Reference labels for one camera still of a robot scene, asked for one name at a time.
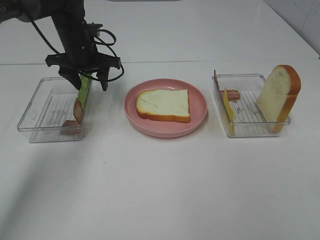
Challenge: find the bread slice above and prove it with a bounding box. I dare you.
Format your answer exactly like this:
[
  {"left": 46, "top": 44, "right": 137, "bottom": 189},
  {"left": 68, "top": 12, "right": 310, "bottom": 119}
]
[
  {"left": 256, "top": 65, "right": 301, "bottom": 134},
  {"left": 136, "top": 89, "right": 191, "bottom": 123}
]

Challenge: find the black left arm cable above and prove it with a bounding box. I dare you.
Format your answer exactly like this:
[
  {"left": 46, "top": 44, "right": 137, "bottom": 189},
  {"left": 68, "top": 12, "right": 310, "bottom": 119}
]
[{"left": 23, "top": 4, "right": 125, "bottom": 83}]

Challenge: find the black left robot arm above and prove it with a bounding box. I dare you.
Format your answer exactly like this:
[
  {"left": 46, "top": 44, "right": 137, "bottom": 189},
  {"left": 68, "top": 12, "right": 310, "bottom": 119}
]
[{"left": 0, "top": 0, "right": 123, "bottom": 91}]

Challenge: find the clear plastic tray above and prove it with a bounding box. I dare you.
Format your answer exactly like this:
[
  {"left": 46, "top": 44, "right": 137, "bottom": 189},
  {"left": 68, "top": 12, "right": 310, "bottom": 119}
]
[
  {"left": 212, "top": 73, "right": 291, "bottom": 138},
  {"left": 17, "top": 77, "right": 93, "bottom": 143}
]

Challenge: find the right clear plastic tray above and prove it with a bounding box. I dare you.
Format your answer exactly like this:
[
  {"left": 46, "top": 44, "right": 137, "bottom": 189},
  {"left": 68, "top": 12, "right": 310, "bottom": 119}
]
[{"left": 212, "top": 73, "right": 291, "bottom": 138}]

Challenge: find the green lettuce leaf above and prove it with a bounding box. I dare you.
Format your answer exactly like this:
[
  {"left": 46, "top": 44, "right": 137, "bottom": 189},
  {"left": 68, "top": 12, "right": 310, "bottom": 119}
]
[{"left": 77, "top": 75, "right": 92, "bottom": 109}]

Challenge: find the bacon strip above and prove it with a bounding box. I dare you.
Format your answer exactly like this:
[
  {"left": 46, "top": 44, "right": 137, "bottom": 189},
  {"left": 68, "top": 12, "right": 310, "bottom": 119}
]
[
  {"left": 60, "top": 97, "right": 84, "bottom": 136},
  {"left": 213, "top": 70, "right": 241, "bottom": 101}
]

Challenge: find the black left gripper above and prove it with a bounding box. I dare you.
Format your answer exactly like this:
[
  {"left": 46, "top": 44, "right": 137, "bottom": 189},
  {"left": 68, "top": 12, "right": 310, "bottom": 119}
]
[{"left": 45, "top": 14, "right": 122, "bottom": 91}]

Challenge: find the pink round plate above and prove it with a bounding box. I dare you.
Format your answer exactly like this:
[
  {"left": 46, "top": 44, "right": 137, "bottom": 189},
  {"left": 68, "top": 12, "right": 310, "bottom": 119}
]
[{"left": 123, "top": 78, "right": 208, "bottom": 138}]

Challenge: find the left clear plastic tray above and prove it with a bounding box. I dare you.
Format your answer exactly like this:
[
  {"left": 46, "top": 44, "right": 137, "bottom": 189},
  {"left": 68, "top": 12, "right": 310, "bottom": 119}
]
[{"left": 17, "top": 77, "right": 93, "bottom": 143}]

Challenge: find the yellow cheese slice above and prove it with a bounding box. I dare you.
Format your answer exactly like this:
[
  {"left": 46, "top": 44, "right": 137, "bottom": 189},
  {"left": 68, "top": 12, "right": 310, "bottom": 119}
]
[{"left": 223, "top": 88, "right": 236, "bottom": 136}]

